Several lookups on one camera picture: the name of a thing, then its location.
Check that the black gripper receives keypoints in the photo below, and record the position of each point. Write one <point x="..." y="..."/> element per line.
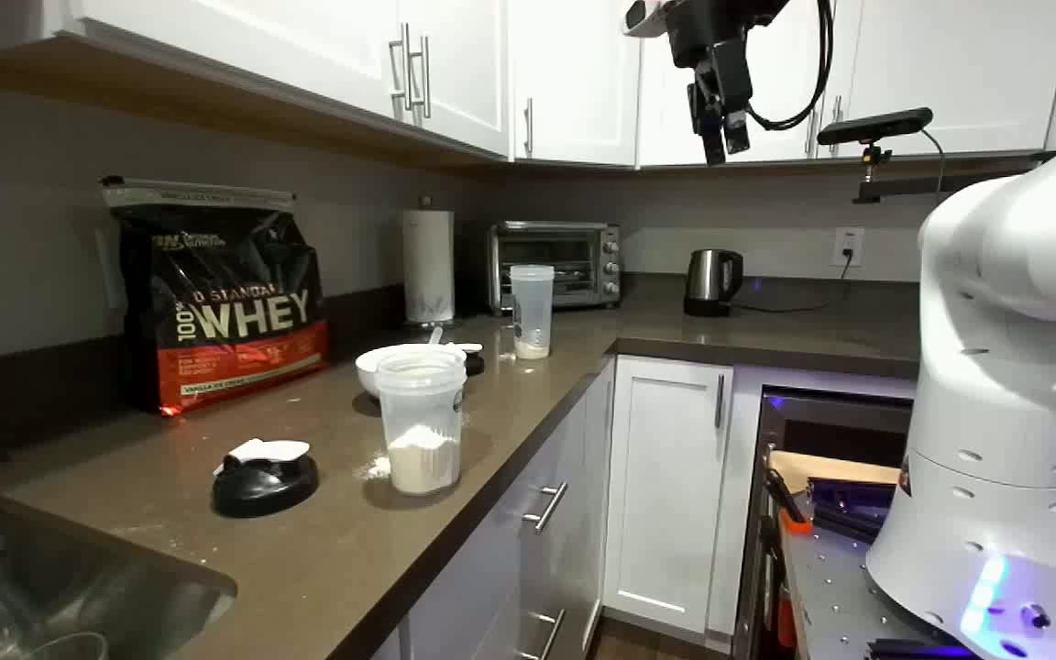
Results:
<point x="712" y="29"/>

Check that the black red whey protein bag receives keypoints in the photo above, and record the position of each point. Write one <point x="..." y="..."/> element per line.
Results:
<point x="227" y="318"/>

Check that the white scoop on lid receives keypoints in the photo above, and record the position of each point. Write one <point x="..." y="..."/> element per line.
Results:
<point x="270" y="448"/>

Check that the white wall outlet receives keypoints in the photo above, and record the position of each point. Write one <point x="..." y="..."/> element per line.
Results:
<point x="848" y="242"/>

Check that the clear plastic shaker bottle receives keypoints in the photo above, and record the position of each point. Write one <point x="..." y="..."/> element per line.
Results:
<point x="531" y="314"/>

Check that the black bar camera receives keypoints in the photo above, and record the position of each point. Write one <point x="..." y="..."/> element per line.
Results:
<point x="878" y="125"/>

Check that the silver electric kettle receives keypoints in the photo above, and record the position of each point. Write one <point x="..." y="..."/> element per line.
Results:
<point x="710" y="280"/>

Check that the white paper towel roll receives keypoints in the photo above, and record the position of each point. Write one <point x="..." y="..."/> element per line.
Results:
<point x="427" y="266"/>

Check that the black camera stand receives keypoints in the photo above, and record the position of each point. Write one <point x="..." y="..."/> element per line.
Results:
<point x="875" y="176"/>

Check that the white lower cabinet door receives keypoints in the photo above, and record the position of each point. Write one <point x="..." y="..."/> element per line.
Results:
<point x="665" y="490"/>

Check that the black round shaker lid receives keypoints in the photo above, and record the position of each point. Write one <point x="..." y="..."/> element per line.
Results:
<point x="260" y="486"/>

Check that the stainless steel sink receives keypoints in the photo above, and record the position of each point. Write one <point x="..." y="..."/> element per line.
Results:
<point x="51" y="589"/>

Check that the orange small object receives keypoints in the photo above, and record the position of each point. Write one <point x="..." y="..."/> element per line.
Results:
<point x="792" y="522"/>

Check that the clear cup with white powder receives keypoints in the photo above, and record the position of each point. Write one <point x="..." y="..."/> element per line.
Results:
<point x="418" y="426"/>

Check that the wooden board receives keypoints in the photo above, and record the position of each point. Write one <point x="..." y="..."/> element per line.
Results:
<point x="832" y="472"/>

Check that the silver toaster oven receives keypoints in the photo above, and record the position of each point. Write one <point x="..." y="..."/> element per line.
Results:
<point x="570" y="257"/>

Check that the small black object by bowl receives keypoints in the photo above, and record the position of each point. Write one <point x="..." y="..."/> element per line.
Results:
<point x="474" y="362"/>

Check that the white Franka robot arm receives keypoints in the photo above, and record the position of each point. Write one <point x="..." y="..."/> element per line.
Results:
<point x="1015" y="367"/>

